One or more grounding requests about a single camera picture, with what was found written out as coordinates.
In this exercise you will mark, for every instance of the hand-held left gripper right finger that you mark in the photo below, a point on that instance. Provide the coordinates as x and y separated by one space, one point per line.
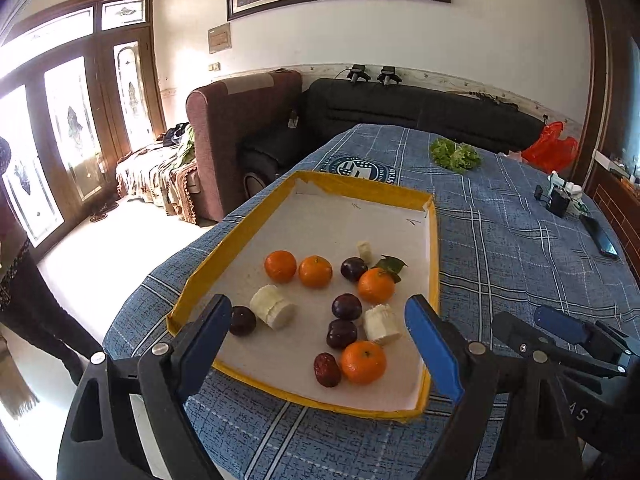
435 350

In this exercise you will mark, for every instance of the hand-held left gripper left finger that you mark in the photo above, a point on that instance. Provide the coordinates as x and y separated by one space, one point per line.
200 355

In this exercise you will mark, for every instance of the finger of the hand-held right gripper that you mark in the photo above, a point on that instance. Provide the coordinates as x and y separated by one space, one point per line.
515 332
562 325

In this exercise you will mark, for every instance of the dark purple plum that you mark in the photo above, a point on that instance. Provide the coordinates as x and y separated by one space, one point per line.
353 269
243 321
346 306
341 334

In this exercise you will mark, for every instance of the white cylindrical food chunk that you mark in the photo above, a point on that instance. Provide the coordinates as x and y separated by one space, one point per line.
381 326
272 306

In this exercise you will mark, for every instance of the orange mandarin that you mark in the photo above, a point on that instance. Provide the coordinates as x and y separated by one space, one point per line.
280 266
363 362
315 272

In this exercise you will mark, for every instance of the mandarin with green leaf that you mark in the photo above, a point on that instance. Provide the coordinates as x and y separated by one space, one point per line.
376 286

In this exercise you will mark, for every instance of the red jujube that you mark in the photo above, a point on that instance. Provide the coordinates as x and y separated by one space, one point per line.
327 370

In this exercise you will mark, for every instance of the small white food chunk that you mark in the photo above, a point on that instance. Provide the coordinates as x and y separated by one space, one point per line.
365 251

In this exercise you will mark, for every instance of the yellow cardboard tray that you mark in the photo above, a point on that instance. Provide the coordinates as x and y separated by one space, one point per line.
325 220

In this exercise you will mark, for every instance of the blue plaid tablecloth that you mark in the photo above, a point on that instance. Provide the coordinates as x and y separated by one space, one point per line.
500 250

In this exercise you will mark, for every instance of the black smartphone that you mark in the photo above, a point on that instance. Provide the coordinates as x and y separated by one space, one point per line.
600 237

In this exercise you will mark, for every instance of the small black box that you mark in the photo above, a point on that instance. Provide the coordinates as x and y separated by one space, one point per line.
558 205

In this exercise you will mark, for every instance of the dark wooden cabinet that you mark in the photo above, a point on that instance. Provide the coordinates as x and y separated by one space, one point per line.
615 200

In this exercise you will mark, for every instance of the pair of slippers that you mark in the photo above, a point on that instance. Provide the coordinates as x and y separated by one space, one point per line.
102 212

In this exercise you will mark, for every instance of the red plastic bag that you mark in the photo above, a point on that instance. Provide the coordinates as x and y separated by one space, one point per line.
550 150

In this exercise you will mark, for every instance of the patterned sofa cover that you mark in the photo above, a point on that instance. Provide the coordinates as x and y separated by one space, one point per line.
150 180

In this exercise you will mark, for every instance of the green lettuce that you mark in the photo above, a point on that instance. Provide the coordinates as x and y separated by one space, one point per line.
455 156

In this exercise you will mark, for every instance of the brown armchair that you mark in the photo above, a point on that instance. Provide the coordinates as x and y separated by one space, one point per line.
225 135

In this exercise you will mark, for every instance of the pile of dark clothes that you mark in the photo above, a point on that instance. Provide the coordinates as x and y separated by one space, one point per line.
175 134

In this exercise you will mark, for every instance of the black leather sofa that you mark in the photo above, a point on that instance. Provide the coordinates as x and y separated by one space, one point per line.
375 105

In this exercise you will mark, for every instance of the wooden glass door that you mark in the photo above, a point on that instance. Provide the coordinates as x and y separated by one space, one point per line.
105 110

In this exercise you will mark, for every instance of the black device on sofa back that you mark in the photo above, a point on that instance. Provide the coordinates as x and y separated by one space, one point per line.
388 75
358 73

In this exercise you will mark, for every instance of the wall light switch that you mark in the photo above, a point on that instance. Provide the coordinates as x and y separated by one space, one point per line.
214 66

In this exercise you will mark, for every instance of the brown wall plaque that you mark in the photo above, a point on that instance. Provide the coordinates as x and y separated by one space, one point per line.
220 38

